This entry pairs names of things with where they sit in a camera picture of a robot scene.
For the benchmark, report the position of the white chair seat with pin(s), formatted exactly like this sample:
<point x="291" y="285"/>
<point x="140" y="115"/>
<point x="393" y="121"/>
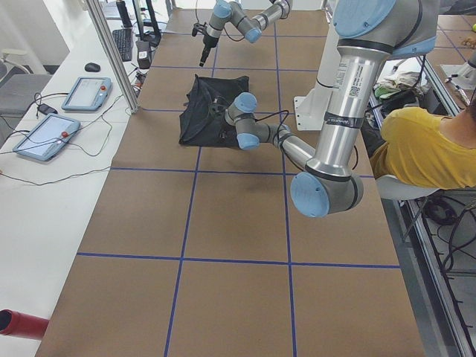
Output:
<point x="390" y="187"/>

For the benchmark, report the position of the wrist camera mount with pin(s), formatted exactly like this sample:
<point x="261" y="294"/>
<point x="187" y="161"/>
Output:
<point x="218" y="106"/>
<point x="199" y="28"/>

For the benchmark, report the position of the aluminium frame post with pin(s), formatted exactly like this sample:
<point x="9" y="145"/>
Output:
<point x="105" y="36"/>

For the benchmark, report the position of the person in yellow shirt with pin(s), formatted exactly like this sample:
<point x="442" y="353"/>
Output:
<point x="424" y="149"/>

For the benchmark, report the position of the black computer mouse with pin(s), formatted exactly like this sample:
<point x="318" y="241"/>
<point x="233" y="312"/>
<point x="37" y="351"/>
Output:
<point x="92" y="67"/>

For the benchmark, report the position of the near teach pendant tablet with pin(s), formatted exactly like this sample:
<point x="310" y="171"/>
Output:
<point x="48" y="137"/>

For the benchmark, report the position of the far teach pendant tablet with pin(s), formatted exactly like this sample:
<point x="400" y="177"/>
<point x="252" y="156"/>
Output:
<point x="87" y="94"/>

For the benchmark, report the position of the black t-shirt with logo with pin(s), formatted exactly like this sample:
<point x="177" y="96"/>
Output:
<point x="203" y="122"/>

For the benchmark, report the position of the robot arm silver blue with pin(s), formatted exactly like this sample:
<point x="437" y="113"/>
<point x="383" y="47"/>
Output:
<point x="369" y="33"/>
<point x="232" y="12"/>

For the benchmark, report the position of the teach pendant tablet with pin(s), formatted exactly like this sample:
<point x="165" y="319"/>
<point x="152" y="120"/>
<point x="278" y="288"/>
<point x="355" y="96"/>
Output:
<point x="48" y="137"/>
<point x="87" y="94"/>

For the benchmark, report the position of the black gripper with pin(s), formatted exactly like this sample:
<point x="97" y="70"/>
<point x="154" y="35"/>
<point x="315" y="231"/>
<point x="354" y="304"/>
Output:
<point x="207" y="44"/>

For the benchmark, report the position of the black keyboard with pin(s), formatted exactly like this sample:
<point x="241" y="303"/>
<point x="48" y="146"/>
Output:
<point x="123" y="40"/>

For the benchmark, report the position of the brown paper table cover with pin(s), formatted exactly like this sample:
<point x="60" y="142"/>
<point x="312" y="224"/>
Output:
<point x="200" y="252"/>

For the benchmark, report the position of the red cylinder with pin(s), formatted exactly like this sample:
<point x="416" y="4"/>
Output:
<point x="21" y="325"/>

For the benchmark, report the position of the white camera mast post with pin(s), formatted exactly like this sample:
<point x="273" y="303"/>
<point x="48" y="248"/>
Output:
<point x="310" y="110"/>

